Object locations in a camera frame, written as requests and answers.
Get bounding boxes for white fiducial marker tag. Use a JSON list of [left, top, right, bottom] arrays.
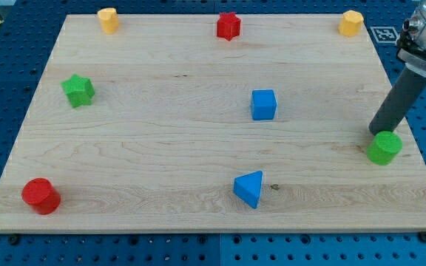
[[370, 26, 399, 44]]

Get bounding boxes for light wooden board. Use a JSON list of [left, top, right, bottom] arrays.
[[0, 14, 426, 234]]

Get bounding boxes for black bolt left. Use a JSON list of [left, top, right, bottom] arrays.
[[7, 234, 20, 245]]

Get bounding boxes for blue cube block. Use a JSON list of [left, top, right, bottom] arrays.
[[250, 89, 277, 120]]

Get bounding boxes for red cylinder block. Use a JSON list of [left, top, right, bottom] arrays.
[[21, 177, 61, 215]]

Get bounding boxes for green cylinder block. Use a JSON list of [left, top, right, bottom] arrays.
[[367, 131, 403, 166]]

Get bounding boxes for yellow hexagon block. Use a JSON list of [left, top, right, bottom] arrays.
[[338, 10, 364, 37]]

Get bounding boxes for red star block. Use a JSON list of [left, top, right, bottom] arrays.
[[216, 12, 241, 41]]

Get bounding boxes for grey cylindrical pointer rod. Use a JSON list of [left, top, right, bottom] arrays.
[[368, 67, 426, 135]]

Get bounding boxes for blue triangle block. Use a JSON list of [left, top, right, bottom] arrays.
[[233, 171, 263, 209]]

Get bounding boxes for black bolt right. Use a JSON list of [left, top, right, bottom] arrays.
[[417, 231, 426, 243]]

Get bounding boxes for green star block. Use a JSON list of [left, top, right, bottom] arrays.
[[61, 74, 95, 108]]

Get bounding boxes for black bolt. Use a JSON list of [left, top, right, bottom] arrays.
[[417, 231, 426, 243], [7, 234, 20, 245]]

